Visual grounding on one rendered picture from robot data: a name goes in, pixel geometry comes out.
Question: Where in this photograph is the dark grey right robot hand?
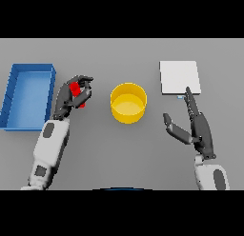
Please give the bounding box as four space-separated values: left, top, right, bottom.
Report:
162 86 217 161

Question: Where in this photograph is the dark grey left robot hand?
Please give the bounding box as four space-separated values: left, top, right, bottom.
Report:
51 74 94 122

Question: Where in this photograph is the red beaker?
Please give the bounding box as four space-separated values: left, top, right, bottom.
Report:
69 81 88 109

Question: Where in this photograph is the pale square measuring scale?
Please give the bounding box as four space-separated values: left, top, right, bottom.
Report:
158 60 202 99

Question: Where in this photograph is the yellow bowl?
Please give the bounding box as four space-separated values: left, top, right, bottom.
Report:
110 82 148 125

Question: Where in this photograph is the blue tray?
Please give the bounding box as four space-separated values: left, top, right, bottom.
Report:
0 63 57 132

